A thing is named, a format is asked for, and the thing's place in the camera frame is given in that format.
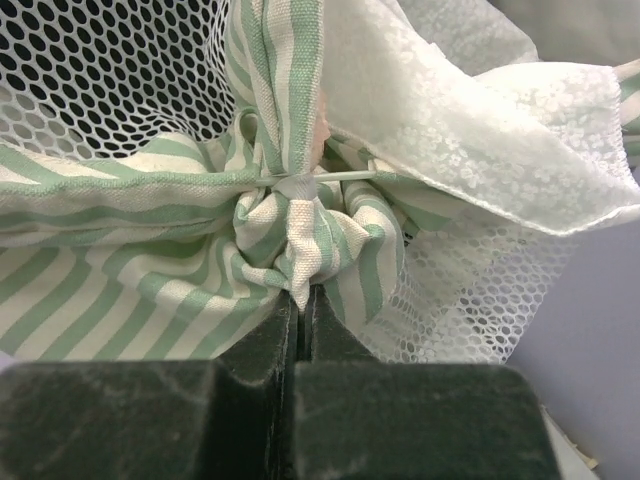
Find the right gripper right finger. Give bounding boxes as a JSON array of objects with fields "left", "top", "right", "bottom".
[{"left": 294, "top": 287, "right": 558, "bottom": 479}]

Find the green striped pet tent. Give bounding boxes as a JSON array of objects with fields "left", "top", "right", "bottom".
[{"left": 1, "top": 1, "right": 639, "bottom": 363}]

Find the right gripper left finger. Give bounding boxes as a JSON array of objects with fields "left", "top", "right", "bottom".
[{"left": 1, "top": 295, "right": 298, "bottom": 479}]

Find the white tent pole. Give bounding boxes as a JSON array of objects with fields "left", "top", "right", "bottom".
[{"left": 253, "top": 170, "right": 376, "bottom": 187}]

